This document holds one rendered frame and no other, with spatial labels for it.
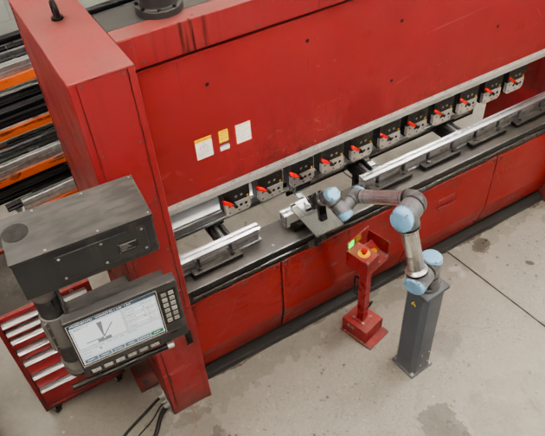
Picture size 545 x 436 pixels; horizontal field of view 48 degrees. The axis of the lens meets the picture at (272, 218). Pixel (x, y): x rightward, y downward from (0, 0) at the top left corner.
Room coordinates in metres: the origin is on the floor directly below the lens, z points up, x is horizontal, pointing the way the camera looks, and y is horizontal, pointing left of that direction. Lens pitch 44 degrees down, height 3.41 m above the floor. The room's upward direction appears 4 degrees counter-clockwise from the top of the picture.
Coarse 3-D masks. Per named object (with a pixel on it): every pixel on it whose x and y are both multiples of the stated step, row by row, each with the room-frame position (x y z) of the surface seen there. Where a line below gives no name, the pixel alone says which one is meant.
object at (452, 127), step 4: (448, 120) 3.44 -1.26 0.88; (440, 124) 3.46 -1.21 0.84; (444, 124) 3.43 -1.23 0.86; (448, 124) 3.43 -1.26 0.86; (452, 124) 3.42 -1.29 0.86; (432, 128) 3.53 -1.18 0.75; (436, 128) 3.48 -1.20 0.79; (440, 128) 3.46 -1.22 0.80; (444, 128) 3.42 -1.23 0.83; (448, 128) 3.40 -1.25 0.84; (452, 128) 3.38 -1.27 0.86; (456, 128) 3.39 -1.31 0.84; (460, 128) 3.36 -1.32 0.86; (436, 132) 3.48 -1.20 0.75; (440, 132) 3.45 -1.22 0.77; (444, 132) 3.42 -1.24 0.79; (448, 132) 3.39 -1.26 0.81; (452, 132) 3.35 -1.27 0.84; (440, 136) 3.44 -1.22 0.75; (444, 136) 3.42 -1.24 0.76
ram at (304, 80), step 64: (384, 0) 2.78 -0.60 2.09; (448, 0) 2.98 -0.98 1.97; (512, 0) 3.21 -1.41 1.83; (192, 64) 2.31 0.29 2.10; (256, 64) 2.45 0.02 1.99; (320, 64) 2.61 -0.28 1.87; (384, 64) 2.80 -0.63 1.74; (448, 64) 3.01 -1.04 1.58; (192, 128) 2.28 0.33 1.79; (256, 128) 2.43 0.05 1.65; (320, 128) 2.61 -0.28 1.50; (192, 192) 2.26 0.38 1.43
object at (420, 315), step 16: (448, 288) 2.08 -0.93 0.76; (416, 304) 2.05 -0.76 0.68; (432, 304) 2.03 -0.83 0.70; (416, 320) 2.04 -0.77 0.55; (432, 320) 2.04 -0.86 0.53; (400, 336) 2.14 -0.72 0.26; (416, 336) 2.02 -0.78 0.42; (432, 336) 2.06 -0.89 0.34; (400, 352) 2.10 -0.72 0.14; (416, 352) 2.02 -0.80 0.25; (416, 368) 2.02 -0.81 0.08
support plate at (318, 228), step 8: (296, 208) 2.54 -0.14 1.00; (328, 208) 2.52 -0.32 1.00; (304, 216) 2.47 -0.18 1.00; (312, 216) 2.47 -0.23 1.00; (328, 216) 2.46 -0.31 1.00; (336, 216) 2.45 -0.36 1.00; (312, 224) 2.40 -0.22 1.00; (320, 224) 2.40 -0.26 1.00; (328, 224) 2.40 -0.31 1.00; (336, 224) 2.39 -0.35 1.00; (312, 232) 2.35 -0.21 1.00; (320, 232) 2.34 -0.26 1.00
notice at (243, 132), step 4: (248, 120) 2.42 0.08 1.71; (240, 124) 2.40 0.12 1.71; (244, 124) 2.40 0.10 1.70; (248, 124) 2.41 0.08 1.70; (236, 128) 2.38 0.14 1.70; (240, 128) 2.39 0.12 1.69; (244, 128) 2.40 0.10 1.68; (248, 128) 2.41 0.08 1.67; (236, 132) 2.38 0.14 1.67; (240, 132) 2.39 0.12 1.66; (244, 132) 2.40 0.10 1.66; (248, 132) 2.41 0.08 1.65; (236, 136) 2.38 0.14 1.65; (240, 136) 2.39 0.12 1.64; (244, 136) 2.40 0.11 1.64; (248, 136) 2.41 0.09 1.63; (236, 140) 2.38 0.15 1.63; (240, 140) 2.39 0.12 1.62; (244, 140) 2.40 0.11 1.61
